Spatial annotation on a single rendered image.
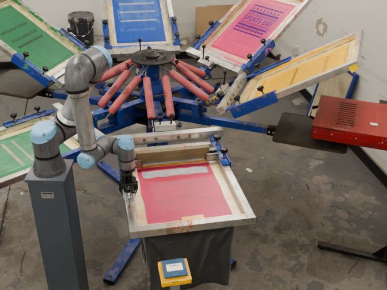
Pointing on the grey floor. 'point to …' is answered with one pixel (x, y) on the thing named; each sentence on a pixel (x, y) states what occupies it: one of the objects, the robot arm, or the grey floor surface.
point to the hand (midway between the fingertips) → (129, 201)
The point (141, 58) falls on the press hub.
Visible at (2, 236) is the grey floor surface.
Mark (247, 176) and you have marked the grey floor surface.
